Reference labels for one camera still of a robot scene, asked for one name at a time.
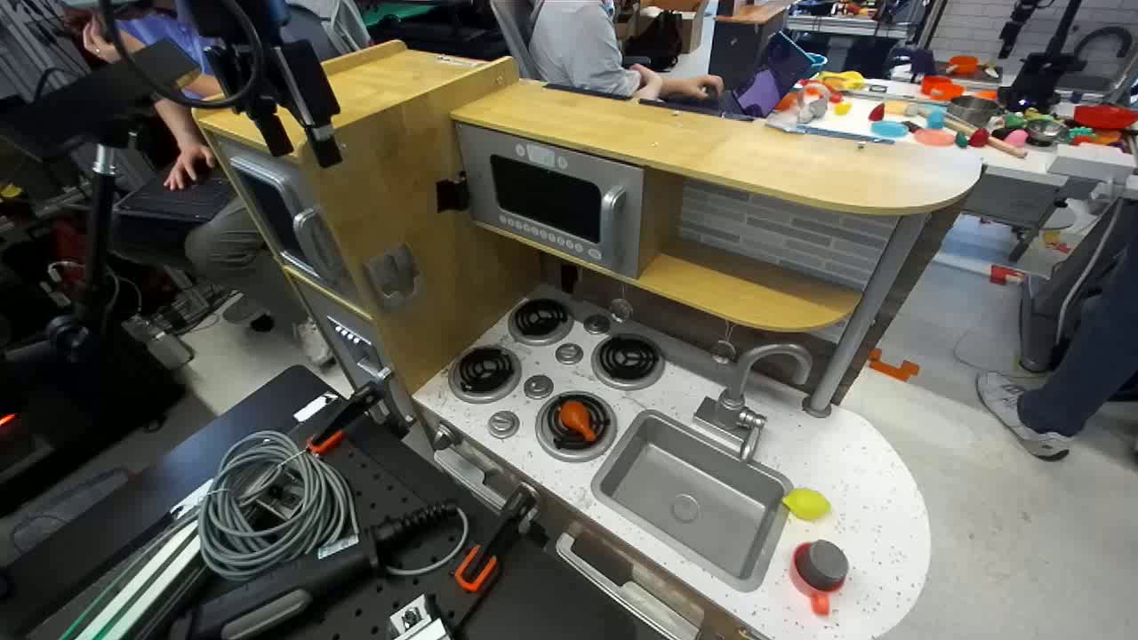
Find orange toy object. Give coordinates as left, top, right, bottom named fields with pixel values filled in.
left=550, top=400, right=600, bottom=443

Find black toy stove burner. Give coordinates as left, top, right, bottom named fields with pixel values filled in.
left=448, top=345, right=528, bottom=404
left=532, top=387, right=618, bottom=462
left=507, top=296, right=581, bottom=350
left=592, top=331, right=670, bottom=391

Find grey toy sink basin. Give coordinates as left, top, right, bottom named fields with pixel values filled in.
left=586, top=404, right=798, bottom=595

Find grey toy microwave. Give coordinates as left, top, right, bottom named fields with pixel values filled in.
left=455, top=120, right=650, bottom=281

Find grey toy faucet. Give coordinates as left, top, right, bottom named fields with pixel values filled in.
left=689, top=338, right=819, bottom=462

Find orange black bar clamp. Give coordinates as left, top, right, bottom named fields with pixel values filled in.
left=452, top=484, right=545, bottom=597
left=299, top=384, right=388, bottom=462

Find wooden toy kitchen unit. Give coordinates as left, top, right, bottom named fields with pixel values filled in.
left=192, top=40, right=989, bottom=640

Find person in grey shirt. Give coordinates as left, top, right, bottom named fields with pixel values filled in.
left=528, top=0, right=726, bottom=107

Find yellow toy lemon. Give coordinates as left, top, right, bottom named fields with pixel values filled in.
left=779, top=484, right=836, bottom=526

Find grey toy oven door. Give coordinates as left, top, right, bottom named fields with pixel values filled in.
left=217, top=140, right=351, bottom=296

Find purple laptop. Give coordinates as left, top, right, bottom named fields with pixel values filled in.
left=733, top=30, right=820, bottom=120

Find red toy pot grey lid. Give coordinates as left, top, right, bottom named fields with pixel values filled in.
left=790, top=537, right=855, bottom=618

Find seated person in blue shirt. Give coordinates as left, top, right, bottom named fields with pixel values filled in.
left=68, top=0, right=334, bottom=360

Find black perforated work table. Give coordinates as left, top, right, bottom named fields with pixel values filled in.
left=0, top=362, right=644, bottom=640

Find black tripod stand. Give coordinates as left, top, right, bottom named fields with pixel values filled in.
left=0, top=116, right=192, bottom=430

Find person legs with grey shoe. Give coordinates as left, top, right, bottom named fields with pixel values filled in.
left=972, top=199, right=1138, bottom=462

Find white table with toys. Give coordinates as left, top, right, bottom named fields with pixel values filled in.
left=779, top=65, right=1138, bottom=199

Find red toy bowl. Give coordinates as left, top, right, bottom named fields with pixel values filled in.
left=1072, top=102, right=1138, bottom=134

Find grey toy wall phone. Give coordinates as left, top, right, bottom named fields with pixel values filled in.
left=364, top=245, right=421, bottom=314

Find orange floor bracket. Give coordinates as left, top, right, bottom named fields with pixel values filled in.
left=867, top=345, right=926, bottom=384

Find black camera on stand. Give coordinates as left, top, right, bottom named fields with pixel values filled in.
left=175, top=0, right=349, bottom=171

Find black corded tool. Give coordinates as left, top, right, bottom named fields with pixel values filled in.
left=175, top=501, right=475, bottom=640

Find grey coiled cable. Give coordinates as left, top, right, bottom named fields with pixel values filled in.
left=194, top=426, right=364, bottom=582

